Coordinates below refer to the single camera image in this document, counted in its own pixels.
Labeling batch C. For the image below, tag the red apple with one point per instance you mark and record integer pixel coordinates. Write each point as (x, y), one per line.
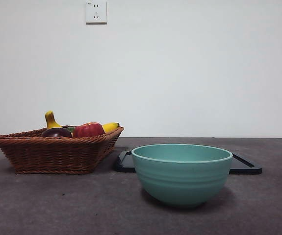
(88, 131)

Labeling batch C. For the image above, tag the white wall socket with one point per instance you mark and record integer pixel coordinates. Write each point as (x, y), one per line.
(96, 12)

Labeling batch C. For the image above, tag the brown wicker basket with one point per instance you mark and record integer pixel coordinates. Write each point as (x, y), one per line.
(52, 154)

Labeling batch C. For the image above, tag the yellow banana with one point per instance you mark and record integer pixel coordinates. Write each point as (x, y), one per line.
(50, 121)

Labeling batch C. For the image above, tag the teal ribbed bowl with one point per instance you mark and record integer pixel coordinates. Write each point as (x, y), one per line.
(180, 183)

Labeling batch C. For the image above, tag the green vegetable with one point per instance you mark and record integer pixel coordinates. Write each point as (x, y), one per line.
(70, 129)

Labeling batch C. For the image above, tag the dark teal rectangular tray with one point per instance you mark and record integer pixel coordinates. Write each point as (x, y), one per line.
(122, 164)

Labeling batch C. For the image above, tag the dark red plum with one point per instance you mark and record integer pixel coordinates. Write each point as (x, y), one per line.
(56, 133)

